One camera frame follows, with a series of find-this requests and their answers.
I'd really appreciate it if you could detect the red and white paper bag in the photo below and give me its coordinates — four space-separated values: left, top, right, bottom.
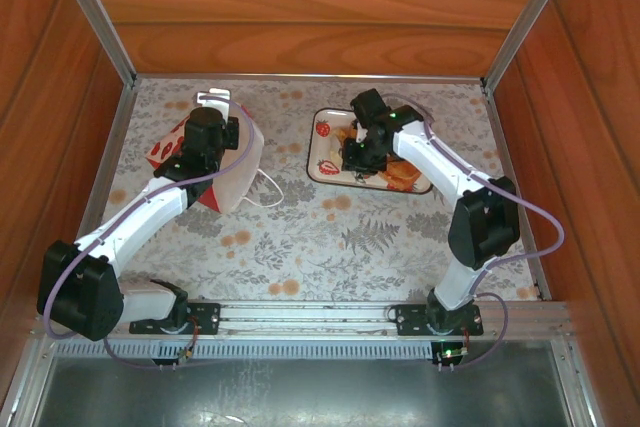
148 101 285 215

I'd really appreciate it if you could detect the white strawberry print tray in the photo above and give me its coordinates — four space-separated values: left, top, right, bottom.
305 107 434 196

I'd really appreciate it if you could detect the aluminium rear edge strip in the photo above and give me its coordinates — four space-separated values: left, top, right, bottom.
134 72 486 85

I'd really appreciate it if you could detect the aluminium side edge strip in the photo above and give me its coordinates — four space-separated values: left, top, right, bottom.
57 84 137 298
482 86 551 301

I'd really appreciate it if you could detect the floral patterned tablecloth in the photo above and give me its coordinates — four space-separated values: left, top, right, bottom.
62 77 544 303

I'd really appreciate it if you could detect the circuit board with green light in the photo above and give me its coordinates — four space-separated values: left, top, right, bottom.
432 341 471 366

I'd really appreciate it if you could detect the shiny metal sheet panel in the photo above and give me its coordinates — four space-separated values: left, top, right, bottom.
34 341 571 427

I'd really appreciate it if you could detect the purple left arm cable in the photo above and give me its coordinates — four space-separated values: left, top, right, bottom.
43 94 256 372

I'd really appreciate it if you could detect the aluminium frame post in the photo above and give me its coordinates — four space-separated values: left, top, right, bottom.
48 0 137 89
482 0 581 92

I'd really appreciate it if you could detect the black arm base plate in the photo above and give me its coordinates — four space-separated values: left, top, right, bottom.
128 301 222 337
394 302 485 338

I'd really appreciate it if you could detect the aluminium mounting rail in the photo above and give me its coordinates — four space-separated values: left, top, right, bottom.
29 298 574 341

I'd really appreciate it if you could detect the grey slotted cable duct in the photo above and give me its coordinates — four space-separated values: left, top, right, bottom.
52 339 436 361

